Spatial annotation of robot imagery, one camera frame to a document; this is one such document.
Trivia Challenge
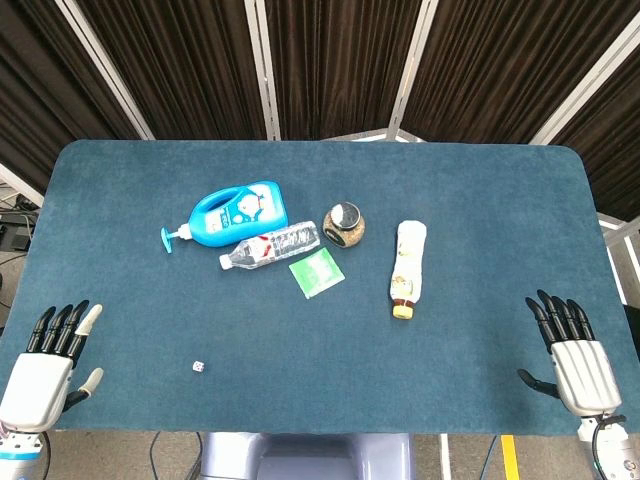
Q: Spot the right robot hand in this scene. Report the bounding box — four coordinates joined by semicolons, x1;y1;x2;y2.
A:
516;289;624;417

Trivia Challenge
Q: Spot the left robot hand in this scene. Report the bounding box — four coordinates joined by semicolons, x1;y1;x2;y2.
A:
0;299;105;434

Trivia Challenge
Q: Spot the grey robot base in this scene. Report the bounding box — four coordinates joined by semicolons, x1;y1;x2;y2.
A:
198;431;417;480

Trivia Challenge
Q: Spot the black electronics on floor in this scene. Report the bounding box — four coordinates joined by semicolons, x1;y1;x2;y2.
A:
0;195;40;251

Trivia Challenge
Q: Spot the white yellow-capped drink bottle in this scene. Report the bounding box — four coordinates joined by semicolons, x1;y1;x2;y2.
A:
389;219;429;320

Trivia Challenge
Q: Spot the blue pump detergent bottle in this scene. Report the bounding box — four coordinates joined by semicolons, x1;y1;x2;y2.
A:
160;180;291;252

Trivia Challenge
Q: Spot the blue felt table mat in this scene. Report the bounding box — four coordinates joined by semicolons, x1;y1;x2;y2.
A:
0;139;636;437

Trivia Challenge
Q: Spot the clear plastic water bottle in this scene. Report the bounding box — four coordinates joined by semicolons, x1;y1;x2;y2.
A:
218;220;321;272

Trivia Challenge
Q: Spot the round glass spice jar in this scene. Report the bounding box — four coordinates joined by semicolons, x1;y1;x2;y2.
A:
322;201;366;249

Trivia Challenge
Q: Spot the green white sachet packet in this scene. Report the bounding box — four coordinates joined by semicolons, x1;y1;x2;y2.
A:
288;246;347;300

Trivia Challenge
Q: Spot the dark brown folding screen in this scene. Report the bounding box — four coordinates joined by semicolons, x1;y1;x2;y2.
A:
0;0;640;221

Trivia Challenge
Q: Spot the blue floor cable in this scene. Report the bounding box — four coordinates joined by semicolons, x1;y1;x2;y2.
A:
480;434;501;480

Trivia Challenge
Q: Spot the black floor cable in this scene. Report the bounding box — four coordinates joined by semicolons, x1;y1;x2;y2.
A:
147;431;166;480

